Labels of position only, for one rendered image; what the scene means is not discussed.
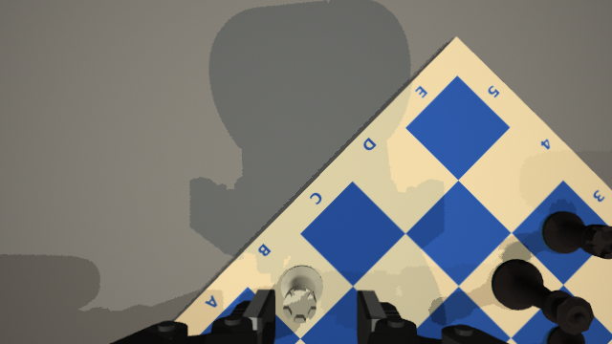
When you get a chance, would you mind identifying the white rook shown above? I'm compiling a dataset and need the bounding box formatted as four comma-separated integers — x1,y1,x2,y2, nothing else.
281,265,323,324

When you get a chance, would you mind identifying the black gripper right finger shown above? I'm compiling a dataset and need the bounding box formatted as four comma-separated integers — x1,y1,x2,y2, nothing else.
357,290,509,344

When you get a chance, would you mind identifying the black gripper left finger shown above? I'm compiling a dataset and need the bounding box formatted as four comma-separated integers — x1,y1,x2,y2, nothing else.
110,290,275,344

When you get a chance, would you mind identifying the blue and cream chessboard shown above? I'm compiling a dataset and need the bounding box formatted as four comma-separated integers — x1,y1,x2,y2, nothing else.
175,37,612,344

